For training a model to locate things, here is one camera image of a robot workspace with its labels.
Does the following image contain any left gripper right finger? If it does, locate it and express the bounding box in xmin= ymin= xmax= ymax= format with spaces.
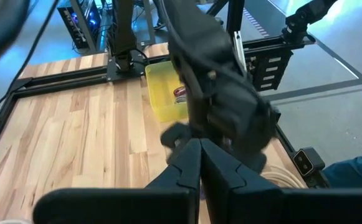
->
xmin=201 ymin=138 xmax=362 ymax=224

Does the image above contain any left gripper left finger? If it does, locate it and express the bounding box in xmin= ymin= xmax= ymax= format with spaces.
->
xmin=32 ymin=138 xmax=202 ymax=224

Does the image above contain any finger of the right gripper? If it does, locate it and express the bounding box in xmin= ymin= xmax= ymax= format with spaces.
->
xmin=160 ymin=122 xmax=194 ymax=164
xmin=230 ymin=146 xmax=268 ymax=174

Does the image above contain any thick cream cable coil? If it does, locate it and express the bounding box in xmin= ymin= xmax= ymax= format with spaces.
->
xmin=260 ymin=164 xmax=307 ymax=190

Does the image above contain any yellow plastic bin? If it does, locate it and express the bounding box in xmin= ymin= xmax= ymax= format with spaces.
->
xmin=145 ymin=60 xmax=190 ymax=123

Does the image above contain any person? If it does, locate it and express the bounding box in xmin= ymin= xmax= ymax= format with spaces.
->
xmin=322 ymin=151 xmax=362 ymax=190

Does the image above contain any black computer tower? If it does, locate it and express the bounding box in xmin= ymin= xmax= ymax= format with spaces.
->
xmin=57 ymin=0 xmax=102 ymax=50

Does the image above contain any black camera box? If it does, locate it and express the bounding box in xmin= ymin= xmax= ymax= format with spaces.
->
xmin=292 ymin=147 xmax=327 ymax=179

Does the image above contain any black slotted bracket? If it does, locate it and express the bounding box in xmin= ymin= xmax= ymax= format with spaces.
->
xmin=250 ymin=48 xmax=293 ymax=93

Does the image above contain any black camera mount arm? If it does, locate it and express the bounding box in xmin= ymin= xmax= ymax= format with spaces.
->
xmin=280 ymin=0 xmax=339 ymax=46

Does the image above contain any black table frame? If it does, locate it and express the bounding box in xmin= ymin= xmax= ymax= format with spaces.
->
xmin=0 ymin=34 xmax=331 ymax=194

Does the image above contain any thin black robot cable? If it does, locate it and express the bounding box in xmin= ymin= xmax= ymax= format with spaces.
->
xmin=0 ymin=0 xmax=60 ymax=116

